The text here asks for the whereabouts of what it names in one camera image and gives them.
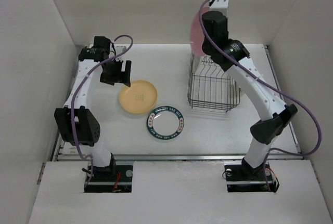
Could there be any aluminium frame rail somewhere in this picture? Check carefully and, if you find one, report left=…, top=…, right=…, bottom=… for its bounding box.
left=49, top=44, right=305, bottom=162

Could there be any tan plate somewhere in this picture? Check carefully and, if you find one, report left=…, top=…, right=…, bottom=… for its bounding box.
left=119, top=80, right=158, bottom=114

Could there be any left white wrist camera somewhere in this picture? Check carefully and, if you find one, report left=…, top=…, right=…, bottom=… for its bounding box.
left=114, top=45, right=127, bottom=55

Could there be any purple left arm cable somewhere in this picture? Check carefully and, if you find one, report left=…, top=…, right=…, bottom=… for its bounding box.
left=70, top=35, right=134, bottom=191

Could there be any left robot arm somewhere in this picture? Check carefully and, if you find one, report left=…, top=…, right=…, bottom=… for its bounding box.
left=54, top=36, right=132, bottom=181

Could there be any wire dish rack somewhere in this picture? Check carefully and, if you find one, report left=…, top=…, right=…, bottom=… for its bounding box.
left=187, top=52, right=241, bottom=112

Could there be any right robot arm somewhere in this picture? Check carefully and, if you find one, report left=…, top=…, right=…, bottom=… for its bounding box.
left=200, top=11, right=298, bottom=179

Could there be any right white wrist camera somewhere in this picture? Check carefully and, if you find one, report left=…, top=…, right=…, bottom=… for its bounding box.
left=209, top=0, right=229, bottom=17

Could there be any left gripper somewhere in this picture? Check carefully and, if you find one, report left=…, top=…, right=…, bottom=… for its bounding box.
left=101, top=58, right=130, bottom=87

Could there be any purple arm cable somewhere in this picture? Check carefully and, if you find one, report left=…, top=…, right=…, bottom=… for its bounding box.
left=198, top=0, right=322, bottom=192
left=70, top=35, right=134, bottom=191

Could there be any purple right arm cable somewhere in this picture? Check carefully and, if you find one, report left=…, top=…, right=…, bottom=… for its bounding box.
left=198, top=0, right=322, bottom=192

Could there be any green rimmed lettered plate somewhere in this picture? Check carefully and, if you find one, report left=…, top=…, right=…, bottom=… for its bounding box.
left=146, top=106, right=185, bottom=143

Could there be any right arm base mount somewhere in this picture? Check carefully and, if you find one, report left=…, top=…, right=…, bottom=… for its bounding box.
left=222, top=164, right=280, bottom=193

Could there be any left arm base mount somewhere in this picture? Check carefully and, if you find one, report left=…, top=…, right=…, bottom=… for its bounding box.
left=84, top=164, right=134, bottom=193

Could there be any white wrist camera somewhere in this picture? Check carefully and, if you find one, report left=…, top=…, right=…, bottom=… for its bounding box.
left=114, top=45, right=127, bottom=55
left=209, top=0, right=229, bottom=17

